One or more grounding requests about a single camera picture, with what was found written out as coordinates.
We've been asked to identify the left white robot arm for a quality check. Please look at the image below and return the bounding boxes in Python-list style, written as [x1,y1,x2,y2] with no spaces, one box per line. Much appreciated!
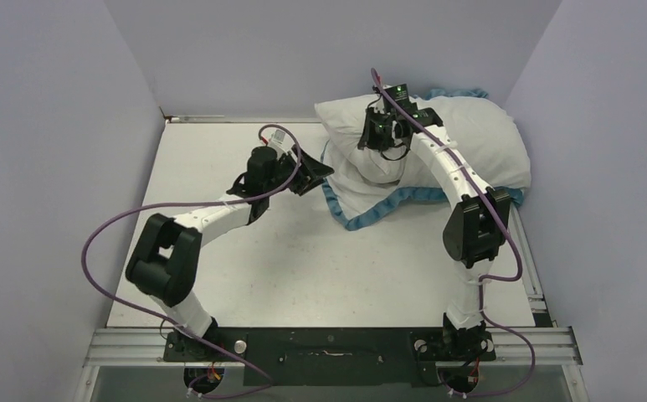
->
[126,146,334,360]

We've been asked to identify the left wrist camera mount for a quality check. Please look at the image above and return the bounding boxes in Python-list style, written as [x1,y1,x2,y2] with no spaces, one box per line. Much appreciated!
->
[268,129,293,155]

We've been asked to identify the purple cable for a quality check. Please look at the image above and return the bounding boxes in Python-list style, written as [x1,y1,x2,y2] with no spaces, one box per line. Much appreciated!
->
[80,123,304,400]
[370,67,537,399]

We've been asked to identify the white pillowcase with blue trim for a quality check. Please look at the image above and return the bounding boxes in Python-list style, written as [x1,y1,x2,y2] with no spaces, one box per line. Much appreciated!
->
[315,95,531,231]

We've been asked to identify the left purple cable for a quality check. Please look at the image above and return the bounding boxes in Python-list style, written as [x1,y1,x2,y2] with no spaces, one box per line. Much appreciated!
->
[80,123,304,400]

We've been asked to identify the aluminium front rail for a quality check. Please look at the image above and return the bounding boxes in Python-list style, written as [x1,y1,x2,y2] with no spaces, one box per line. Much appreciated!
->
[84,327,581,367]

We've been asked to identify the white pillow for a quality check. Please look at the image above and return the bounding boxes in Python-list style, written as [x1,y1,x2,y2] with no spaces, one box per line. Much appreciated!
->
[314,94,532,193]

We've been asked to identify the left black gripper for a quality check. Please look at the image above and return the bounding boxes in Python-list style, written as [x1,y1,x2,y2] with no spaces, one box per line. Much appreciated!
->
[264,146,332,196]

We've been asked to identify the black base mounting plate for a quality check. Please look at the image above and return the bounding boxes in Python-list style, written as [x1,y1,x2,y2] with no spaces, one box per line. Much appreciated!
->
[163,327,496,387]

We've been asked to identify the aluminium rail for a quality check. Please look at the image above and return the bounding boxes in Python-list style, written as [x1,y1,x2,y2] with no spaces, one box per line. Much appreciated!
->
[84,327,581,367]
[509,206,547,313]

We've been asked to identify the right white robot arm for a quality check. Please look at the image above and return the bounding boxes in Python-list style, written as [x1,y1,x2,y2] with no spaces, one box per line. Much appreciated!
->
[357,84,511,358]

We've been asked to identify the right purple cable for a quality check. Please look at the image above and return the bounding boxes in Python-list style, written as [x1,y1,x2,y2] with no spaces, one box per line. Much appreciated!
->
[370,67,537,399]

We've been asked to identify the aluminium right side rail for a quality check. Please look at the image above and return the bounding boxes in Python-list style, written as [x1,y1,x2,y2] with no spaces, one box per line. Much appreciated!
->
[509,206,547,313]

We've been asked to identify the white knob on plate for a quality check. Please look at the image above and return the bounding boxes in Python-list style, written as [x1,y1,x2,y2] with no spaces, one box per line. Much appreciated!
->
[233,339,247,354]

